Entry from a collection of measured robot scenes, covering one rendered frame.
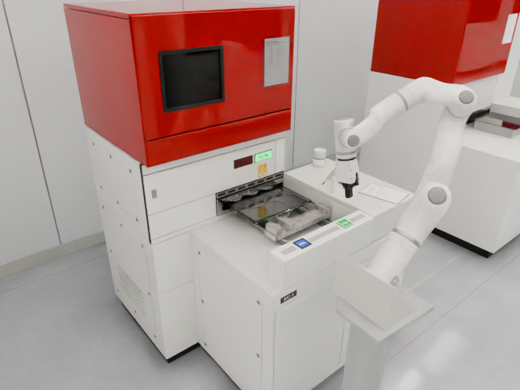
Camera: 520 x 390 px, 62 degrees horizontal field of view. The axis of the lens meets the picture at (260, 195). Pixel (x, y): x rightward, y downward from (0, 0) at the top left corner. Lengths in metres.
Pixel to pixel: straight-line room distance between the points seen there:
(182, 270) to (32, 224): 1.56
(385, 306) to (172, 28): 1.28
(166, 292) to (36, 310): 1.18
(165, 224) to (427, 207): 1.14
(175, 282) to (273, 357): 0.64
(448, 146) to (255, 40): 0.93
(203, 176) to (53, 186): 1.61
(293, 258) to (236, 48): 0.92
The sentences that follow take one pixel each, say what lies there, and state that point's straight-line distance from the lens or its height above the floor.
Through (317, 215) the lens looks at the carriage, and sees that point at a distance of 2.18.
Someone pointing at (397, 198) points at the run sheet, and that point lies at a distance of 2.23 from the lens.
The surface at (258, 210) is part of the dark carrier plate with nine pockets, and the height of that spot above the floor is 0.90.
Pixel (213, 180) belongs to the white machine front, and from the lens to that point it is 2.13.
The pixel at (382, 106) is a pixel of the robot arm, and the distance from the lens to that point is 1.83.
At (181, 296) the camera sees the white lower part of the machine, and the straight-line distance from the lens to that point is 2.35.
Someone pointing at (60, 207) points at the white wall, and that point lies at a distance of 3.53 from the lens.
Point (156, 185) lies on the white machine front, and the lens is 1.97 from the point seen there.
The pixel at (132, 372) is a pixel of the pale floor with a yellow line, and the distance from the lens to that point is 2.66.
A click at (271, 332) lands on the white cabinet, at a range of 1.87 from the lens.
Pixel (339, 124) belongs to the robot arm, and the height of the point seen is 1.41.
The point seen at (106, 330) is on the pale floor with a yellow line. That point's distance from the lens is 2.93.
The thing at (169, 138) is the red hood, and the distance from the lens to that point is 1.87.
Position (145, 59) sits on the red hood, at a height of 1.65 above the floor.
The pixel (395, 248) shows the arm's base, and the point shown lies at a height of 1.04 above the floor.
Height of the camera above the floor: 1.95
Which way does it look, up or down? 27 degrees down
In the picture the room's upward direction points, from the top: straight up
